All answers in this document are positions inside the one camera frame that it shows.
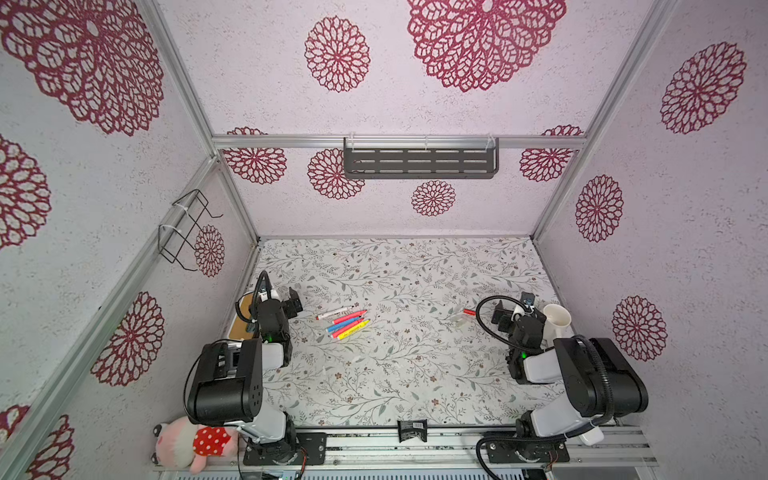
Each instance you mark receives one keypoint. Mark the clear pen cap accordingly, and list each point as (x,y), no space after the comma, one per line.
(461,322)

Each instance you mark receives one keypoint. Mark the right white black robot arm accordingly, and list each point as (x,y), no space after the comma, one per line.
(599,383)

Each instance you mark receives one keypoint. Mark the white small puck device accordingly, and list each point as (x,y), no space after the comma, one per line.
(592,437)

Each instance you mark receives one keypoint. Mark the dark grey wall shelf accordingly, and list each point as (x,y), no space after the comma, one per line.
(380,162)

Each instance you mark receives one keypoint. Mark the yellow highlighter pen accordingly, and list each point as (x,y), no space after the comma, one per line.
(353,329)

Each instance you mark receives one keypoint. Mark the pink highlighter pen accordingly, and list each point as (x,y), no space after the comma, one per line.
(349,317)
(337,333)

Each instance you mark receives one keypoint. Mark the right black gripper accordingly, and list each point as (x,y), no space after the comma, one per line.
(501,315)

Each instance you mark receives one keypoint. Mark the blue highlighter pen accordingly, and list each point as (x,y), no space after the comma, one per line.
(333,329)

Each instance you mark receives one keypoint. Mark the pink plush toy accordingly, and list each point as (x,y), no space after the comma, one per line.
(182,444)

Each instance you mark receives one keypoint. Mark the black wire wall rack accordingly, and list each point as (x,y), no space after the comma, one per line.
(193,242)

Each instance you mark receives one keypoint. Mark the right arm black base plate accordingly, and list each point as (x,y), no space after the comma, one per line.
(528,450)

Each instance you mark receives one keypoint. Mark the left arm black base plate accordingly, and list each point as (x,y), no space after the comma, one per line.
(298,449)

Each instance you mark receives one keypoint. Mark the white ceramic mug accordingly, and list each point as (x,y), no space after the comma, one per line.
(558,324)

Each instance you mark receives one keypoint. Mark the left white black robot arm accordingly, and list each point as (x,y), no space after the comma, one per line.
(225,386)

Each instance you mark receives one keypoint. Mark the small black clip bracket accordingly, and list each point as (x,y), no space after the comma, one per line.
(412,429)

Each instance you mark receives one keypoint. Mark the wooden lid tissue box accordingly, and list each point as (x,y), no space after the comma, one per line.
(241,328)

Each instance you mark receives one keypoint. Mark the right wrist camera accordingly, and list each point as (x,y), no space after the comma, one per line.
(525,300)

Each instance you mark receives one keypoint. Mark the white marker pen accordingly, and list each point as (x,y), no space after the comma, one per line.
(334,314)

